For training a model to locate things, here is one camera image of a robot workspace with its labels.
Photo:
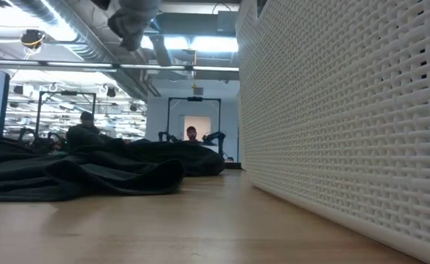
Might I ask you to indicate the grey sweatshirt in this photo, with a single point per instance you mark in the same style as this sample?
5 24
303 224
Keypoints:
134 22

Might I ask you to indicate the charcoal grey shirt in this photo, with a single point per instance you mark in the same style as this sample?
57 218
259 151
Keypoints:
108 179

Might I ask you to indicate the black background robot arm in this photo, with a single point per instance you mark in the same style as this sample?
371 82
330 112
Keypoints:
215 136
167 136

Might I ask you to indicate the bright ceiling light panel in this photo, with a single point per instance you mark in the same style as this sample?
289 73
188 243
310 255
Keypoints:
215 44

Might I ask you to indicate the grey ceiling box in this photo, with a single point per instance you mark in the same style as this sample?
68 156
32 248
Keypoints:
226 22

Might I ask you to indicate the person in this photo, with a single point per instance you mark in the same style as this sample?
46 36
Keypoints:
84 137
191 133

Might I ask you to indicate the white woven plastic basket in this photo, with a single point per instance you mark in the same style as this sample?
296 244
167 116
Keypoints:
347 110

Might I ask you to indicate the long silver corrugated duct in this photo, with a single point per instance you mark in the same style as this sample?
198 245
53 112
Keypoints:
86 47

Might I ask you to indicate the horizontal metal ceiling rail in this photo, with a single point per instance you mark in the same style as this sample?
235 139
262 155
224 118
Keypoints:
156 67

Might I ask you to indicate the black background rig frame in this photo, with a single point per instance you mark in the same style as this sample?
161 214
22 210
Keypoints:
68 93
194 99

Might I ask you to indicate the black aluminium table frame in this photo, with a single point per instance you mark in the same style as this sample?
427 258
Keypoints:
233 166

